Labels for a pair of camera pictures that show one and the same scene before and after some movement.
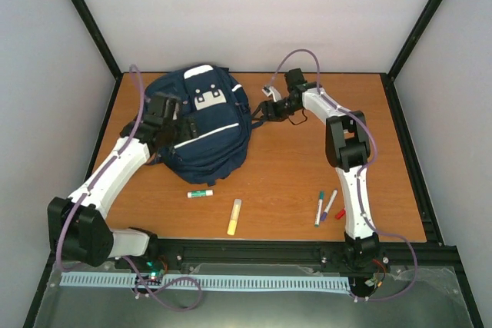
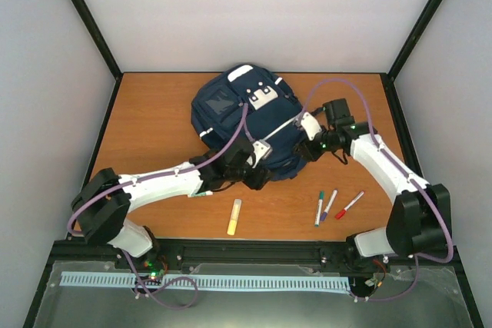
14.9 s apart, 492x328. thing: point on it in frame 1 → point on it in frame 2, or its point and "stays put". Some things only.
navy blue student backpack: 217,101 → 253,102
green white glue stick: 200,193 stays put
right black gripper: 264,106 → 307,150
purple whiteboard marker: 329,204 stays put
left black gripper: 188,131 → 259,178
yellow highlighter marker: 234,217 stays put
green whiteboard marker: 319,209 stays put
